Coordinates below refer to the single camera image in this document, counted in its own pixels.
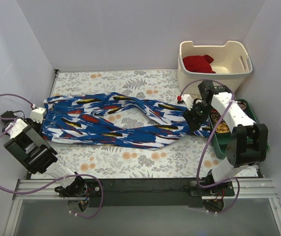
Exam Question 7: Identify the blue patterned trousers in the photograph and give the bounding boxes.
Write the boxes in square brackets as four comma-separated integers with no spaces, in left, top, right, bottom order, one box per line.
[42,92,210,149]

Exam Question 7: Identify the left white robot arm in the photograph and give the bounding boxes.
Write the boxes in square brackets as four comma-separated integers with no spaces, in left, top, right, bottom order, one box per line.
[0,111,88,197]

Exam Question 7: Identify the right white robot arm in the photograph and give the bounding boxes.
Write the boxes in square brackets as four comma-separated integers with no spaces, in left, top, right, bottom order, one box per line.
[177,79,268,195]

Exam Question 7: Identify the cream plastic laundry basket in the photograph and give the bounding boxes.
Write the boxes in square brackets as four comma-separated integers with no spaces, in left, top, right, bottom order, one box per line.
[177,41,253,95]

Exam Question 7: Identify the dark brown rolled belt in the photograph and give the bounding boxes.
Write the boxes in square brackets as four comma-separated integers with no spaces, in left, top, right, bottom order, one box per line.
[210,112,221,123]

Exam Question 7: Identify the yellow rolled belt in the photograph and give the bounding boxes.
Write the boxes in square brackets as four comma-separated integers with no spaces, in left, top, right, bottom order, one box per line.
[216,122,230,134]

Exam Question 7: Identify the green compartment tray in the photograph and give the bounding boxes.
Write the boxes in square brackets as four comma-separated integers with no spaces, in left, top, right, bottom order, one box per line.
[208,98,270,160]

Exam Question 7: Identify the floral table mat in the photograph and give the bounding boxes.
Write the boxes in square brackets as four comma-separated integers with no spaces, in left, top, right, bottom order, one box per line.
[31,69,259,179]

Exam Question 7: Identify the brown patterned rolled belt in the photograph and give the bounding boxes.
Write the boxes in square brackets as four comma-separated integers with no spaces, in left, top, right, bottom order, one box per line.
[238,101,247,111]

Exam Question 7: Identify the red garment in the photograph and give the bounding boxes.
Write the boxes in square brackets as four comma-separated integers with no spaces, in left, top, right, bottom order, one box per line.
[183,55,216,73]

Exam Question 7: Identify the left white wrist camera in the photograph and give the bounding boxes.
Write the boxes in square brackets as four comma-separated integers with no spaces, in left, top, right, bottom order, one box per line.
[30,107,47,124]

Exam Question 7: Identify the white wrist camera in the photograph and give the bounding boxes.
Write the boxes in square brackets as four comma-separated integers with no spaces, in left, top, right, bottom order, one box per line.
[30,107,47,124]
[177,94,194,110]

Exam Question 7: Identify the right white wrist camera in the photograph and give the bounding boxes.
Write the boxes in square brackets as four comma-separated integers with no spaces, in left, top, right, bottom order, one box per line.
[177,94,194,110]

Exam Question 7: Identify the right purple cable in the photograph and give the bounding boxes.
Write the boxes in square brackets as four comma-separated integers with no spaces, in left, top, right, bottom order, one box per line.
[179,79,241,214]

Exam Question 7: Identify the purple cable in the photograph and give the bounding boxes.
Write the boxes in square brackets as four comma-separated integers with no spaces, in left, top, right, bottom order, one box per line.
[179,79,241,214]
[0,94,104,219]

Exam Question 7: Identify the aluminium rail frame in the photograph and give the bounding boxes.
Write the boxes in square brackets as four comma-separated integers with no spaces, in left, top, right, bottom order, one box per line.
[15,178,278,200]

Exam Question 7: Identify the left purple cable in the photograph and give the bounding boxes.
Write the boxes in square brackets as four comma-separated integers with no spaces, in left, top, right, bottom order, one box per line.
[0,94,104,219]

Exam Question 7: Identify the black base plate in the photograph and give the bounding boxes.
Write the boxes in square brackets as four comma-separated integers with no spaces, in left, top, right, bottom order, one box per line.
[55,178,235,212]

